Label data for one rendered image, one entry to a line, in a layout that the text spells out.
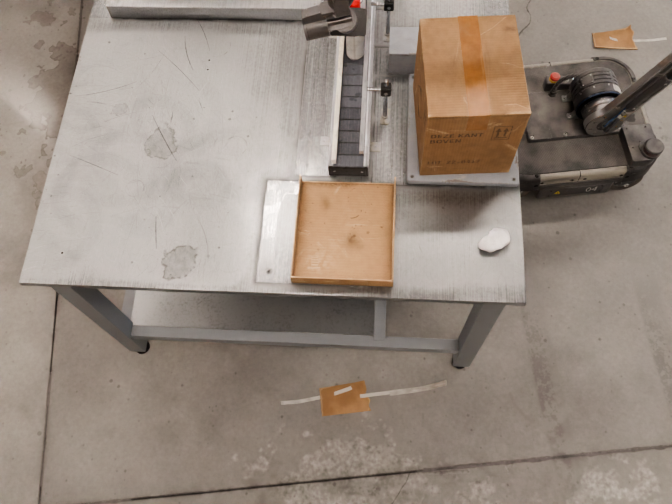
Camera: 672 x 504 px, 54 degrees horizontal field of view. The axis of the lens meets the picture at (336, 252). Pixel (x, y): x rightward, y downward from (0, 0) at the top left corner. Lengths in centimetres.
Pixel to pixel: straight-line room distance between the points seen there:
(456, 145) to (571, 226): 119
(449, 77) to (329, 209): 46
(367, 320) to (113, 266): 91
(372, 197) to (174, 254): 55
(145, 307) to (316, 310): 61
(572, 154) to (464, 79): 109
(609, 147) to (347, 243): 132
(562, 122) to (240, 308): 140
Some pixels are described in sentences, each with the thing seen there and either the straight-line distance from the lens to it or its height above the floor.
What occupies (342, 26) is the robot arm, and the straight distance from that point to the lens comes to 163.
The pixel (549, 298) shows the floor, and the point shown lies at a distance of 266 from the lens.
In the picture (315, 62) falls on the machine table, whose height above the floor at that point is 83.
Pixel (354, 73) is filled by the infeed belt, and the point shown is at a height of 88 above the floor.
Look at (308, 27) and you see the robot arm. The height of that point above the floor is 122.
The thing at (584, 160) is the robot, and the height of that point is 24.
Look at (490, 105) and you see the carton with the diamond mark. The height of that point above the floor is 112.
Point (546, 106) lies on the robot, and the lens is 275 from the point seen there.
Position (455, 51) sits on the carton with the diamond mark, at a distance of 172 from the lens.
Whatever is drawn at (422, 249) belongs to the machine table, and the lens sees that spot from 174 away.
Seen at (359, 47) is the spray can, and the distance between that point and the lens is 196.
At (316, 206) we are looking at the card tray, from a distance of 179.
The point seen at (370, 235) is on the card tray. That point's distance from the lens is 175.
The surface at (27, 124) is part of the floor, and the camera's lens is 331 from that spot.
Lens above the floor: 242
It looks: 66 degrees down
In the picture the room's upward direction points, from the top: 6 degrees counter-clockwise
